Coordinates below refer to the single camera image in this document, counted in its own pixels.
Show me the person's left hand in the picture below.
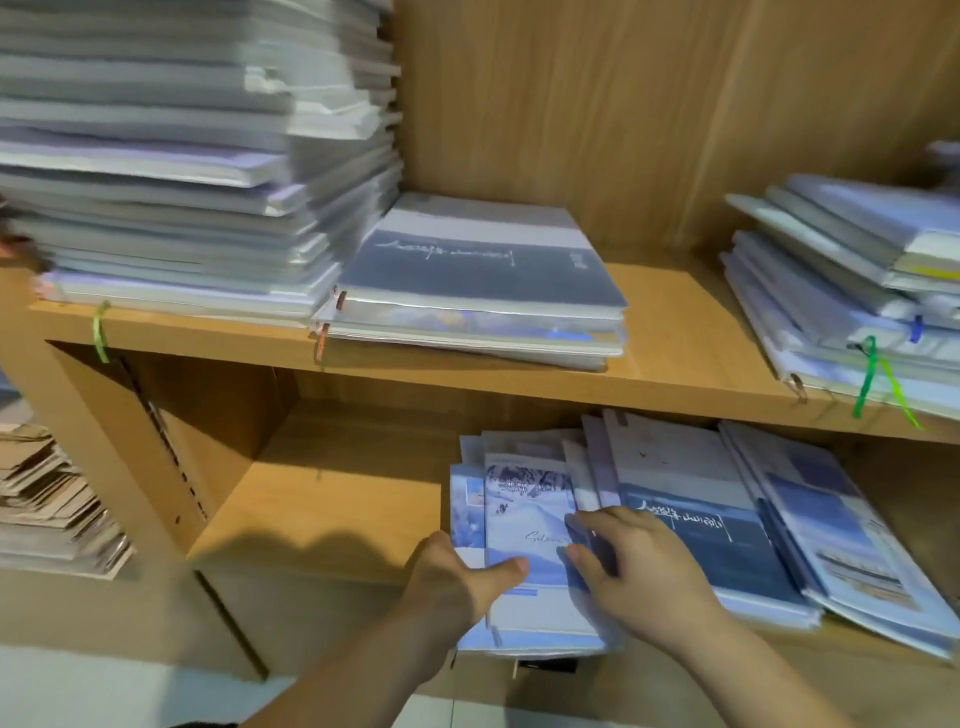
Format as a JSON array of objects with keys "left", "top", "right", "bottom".
[{"left": 397, "top": 532, "right": 530, "bottom": 647}]

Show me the person's right hand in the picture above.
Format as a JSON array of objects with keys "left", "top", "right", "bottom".
[{"left": 562, "top": 505, "right": 732, "bottom": 654}]

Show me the row of patterned notebooks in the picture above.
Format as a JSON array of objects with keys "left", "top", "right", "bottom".
[{"left": 450, "top": 408, "right": 960, "bottom": 662}]

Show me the wooden shelf unit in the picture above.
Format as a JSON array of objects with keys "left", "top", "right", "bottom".
[{"left": 0, "top": 0, "right": 960, "bottom": 728}]

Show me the stack of grey blue notebooks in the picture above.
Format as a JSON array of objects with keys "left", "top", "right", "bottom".
[{"left": 315, "top": 192, "right": 629, "bottom": 372}]

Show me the pile of small notebooks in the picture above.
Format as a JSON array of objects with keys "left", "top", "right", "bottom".
[{"left": 720, "top": 142, "right": 960, "bottom": 422}]

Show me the stack of large blue notebooks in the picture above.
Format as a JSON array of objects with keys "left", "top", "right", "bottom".
[{"left": 0, "top": 0, "right": 404, "bottom": 324}]

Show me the person's right forearm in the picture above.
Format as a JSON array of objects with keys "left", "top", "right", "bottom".
[{"left": 660, "top": 600, "right": 857, "bottom": 728}]

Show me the person's left forearm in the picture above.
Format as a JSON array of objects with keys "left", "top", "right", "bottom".
[{"left": 247, "top": 600, "right": 467, "bottom": 728}]

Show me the stack of flat wrapped packets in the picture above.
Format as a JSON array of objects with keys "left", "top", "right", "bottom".
[{"left": 0, "top": 375, "right": 134, "bottom": 579}]

